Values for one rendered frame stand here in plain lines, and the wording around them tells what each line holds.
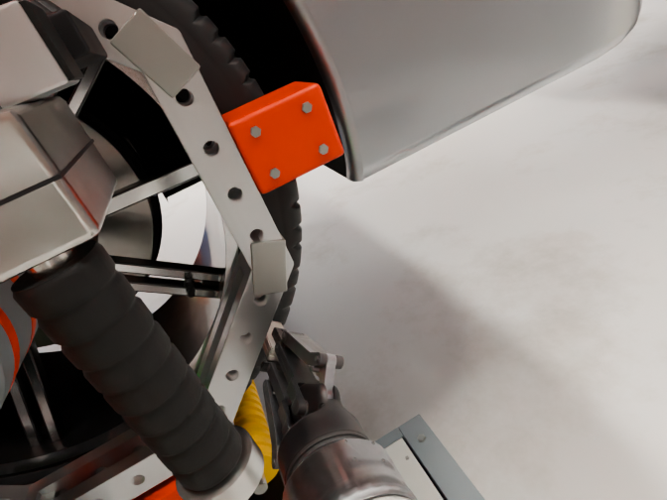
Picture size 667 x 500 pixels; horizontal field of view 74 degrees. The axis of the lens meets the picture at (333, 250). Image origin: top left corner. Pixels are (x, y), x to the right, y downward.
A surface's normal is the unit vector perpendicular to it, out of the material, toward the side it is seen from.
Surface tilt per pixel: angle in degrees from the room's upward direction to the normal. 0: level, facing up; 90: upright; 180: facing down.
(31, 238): 90
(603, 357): 0
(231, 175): 90
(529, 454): 0
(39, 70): 90
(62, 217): 90
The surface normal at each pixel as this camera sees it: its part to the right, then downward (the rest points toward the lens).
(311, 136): 0.35, 0.35
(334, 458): -0.18, -0.88
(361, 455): 0.36, -0.91
